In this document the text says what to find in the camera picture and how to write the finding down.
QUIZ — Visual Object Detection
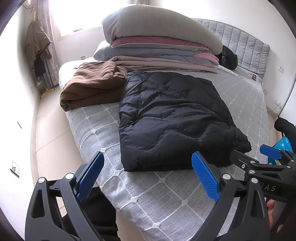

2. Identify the brown folded garment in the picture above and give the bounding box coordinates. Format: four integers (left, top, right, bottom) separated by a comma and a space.
60, 61, 127, 112

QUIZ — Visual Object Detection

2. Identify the cyan plastic chair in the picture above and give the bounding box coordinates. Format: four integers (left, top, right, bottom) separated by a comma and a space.
269, 137, 292, 165

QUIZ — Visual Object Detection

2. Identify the grey folded duvet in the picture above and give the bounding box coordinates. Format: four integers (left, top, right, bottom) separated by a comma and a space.
101, 4, 223, 55

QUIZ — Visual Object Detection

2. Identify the maroon folded blanket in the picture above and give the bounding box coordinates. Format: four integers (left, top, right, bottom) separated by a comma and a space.
111, 36, 210, 52

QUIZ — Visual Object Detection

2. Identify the bright window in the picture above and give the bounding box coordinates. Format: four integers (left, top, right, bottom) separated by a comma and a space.
47, 0, 133, 41

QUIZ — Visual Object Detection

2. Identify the bed with grey grid bedspread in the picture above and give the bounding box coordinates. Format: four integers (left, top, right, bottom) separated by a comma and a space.
58, 40, 271, 241

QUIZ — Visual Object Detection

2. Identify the black bundled garment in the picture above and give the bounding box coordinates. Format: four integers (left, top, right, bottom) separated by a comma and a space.
218, 45, 238, 69

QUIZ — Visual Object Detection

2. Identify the grey folded blanket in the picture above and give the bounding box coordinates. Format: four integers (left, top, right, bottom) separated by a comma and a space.
93, 41, 219, 65

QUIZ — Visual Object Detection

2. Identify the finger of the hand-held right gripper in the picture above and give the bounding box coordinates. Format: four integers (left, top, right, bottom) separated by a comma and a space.
230, 149, 262, 179
259, 144, 296, 163

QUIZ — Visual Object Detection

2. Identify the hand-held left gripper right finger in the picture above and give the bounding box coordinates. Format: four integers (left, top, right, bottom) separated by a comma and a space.
191, 151, 271, 241

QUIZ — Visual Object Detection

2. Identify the hanging brown jacket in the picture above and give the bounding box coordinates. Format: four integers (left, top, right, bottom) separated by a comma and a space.
25, 20, 52, 62

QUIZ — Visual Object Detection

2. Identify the wall switch panel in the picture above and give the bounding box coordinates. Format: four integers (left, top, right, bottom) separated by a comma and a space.
10, 160, 20, 178

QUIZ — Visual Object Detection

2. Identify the patterned grey curtain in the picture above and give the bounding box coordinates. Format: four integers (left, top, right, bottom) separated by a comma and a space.
32, 0, 60, 90

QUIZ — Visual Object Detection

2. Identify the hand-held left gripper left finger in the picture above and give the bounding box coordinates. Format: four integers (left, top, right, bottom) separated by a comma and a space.
24, 151, 104, 241

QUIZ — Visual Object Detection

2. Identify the pink folded blanket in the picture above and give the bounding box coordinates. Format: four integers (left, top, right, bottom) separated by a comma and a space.
190, 52, 220, 66

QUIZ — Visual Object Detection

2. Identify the yellow rack base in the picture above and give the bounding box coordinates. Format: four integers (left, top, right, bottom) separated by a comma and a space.
40, 87, 55, 99

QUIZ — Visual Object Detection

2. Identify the black puffer jacket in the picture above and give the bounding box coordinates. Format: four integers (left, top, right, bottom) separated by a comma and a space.
118, 71, 252, 172

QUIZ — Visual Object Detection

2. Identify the grey quilted headboard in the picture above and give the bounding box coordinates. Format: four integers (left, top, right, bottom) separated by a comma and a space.
190, 18, 270, 78

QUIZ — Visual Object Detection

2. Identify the person's right hand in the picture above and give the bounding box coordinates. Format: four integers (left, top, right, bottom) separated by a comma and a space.
266, 199, 289, 235

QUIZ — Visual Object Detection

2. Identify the hanging dark garment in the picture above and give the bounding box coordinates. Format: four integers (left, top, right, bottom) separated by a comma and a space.
33, 56, 47, 78

